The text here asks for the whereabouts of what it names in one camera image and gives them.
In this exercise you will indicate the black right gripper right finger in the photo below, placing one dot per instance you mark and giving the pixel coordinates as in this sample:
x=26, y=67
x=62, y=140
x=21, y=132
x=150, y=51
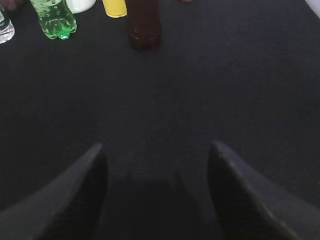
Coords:
x=251, y=207

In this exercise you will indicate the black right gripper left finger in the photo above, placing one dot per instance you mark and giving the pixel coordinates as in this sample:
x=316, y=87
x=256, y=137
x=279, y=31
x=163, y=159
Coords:
x=67, y=208

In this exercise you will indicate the brown cola bottle red label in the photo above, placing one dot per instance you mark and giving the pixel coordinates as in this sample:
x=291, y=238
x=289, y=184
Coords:
x=144, y=25

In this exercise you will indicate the green sprite bottle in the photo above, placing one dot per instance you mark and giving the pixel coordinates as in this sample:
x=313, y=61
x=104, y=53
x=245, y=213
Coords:
x=55, y=18

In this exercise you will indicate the yellow paper cup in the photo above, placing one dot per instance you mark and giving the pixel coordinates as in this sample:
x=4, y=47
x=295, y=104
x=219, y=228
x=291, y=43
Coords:
x=115, y=8

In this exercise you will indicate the black table cloth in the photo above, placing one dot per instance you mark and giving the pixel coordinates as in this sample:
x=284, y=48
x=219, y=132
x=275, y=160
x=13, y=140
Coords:
x=243, y=72

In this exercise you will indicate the clear water bottle green label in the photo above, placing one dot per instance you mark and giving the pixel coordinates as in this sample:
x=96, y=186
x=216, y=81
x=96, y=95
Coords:
x=7, y=30

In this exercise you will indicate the white ceramic mug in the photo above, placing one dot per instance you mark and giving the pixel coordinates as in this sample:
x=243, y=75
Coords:
x=79, y=6

